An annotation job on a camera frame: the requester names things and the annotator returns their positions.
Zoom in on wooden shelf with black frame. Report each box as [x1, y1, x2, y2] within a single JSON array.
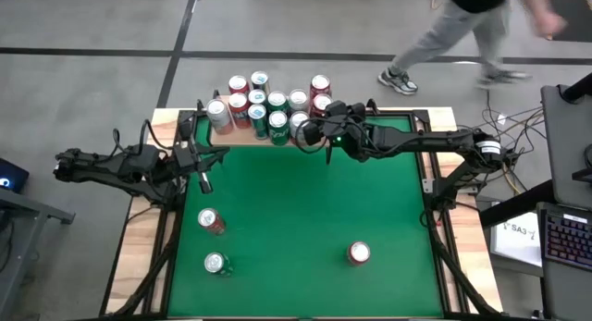
[[203, 88, 334, 165]]

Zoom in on orange Fanta can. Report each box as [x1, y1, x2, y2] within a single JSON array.
[[228, 74, 251, 96], [346, 240, 372, 267], [228, 93, 252, 130]]

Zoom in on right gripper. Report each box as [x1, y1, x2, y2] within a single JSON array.
[[323, 100, 372, 163]]

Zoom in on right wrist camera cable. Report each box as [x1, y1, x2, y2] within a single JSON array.
[[294, 118, 330, 154]]

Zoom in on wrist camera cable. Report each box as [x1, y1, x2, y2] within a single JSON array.
[[110, 119, 162, 159], [294, 118, 330, 154]]

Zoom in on grey desk panel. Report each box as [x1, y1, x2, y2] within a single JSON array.
[[539, 83, 592, 210]]

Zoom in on black aluminium table frame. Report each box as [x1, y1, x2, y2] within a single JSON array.
[[99, 98, 503, 321]]

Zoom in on white and red can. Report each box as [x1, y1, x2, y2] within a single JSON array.
[[289, 110, 310, 145], [288, 88, 310, 113]]

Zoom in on blue silver Red Bull can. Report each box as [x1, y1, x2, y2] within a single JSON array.
[[247, 103, 269, 141]]

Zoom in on white SA3 sign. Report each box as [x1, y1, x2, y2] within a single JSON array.
[[488, 211, 543, 268]]

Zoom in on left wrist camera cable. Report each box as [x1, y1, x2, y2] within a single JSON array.
[[110, 119, 162, 159]]

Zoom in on green table mat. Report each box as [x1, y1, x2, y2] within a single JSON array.
[[166, 116, 445, 318]]

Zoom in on black desk beam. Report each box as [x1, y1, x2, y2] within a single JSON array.
[[478, 178, 556, 228]]

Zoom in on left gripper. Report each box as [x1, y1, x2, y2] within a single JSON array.
[[173, 140, 231, 196]]

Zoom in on black mat with orange stripes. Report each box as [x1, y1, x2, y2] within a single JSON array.
[[540, 0, 592, 43]]

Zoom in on red Star Wars Coca-Cola can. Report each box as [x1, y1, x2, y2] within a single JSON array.
[[197, 207, 228, 236], [310, 93, 333, 118]]

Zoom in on silver beverage can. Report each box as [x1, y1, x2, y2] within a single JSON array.
[[205, 98, 235, 136]]

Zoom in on black cable bundle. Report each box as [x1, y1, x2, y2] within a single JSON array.
[[423, 209, 503, 318], [110, 204, 184, 318]]

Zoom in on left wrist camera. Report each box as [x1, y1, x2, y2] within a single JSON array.
[[178, 118, 195, 142]]

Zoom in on long black floor cable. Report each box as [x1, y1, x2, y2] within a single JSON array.
[[485, 87, 500, 142]]

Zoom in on black computer with blue light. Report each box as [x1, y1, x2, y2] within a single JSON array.
[[0, 156, 30, 195]]

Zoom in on grey side table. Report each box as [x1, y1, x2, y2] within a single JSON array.
[[0, 186, 78, 321]]

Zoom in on green Sprite can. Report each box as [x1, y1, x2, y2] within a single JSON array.
[[266, 109, 291, 146], [266, 90, 290, 113], [203, 251, 235, 278]]

